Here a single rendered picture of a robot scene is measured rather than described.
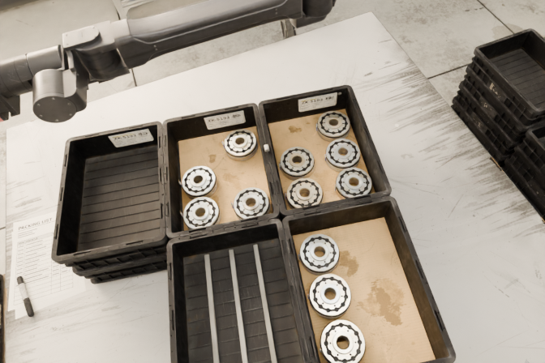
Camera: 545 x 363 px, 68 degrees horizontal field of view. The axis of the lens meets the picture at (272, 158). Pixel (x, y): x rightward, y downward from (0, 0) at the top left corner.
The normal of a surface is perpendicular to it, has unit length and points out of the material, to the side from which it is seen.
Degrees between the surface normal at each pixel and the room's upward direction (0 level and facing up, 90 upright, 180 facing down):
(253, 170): 0
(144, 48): 90
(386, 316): 0
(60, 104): 90
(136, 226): 0
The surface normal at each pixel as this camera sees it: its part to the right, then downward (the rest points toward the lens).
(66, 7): -0.08, -0.54
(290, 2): 0.34, 0.78
